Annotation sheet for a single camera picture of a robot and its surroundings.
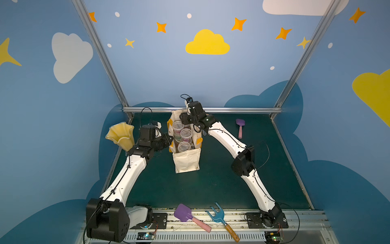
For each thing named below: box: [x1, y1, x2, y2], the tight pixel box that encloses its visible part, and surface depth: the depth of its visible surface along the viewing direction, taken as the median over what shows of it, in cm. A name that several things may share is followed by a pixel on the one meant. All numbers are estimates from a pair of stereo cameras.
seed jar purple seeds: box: [172, 120, 185, 136], surface depth 90 cm
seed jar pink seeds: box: [180, 128, 193, 143], surface depth 86 cm
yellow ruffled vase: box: [105, 121, 135, 152], surface depth 87 cm
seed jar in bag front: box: [177, 141, 191, 153], surface depth 81 cm
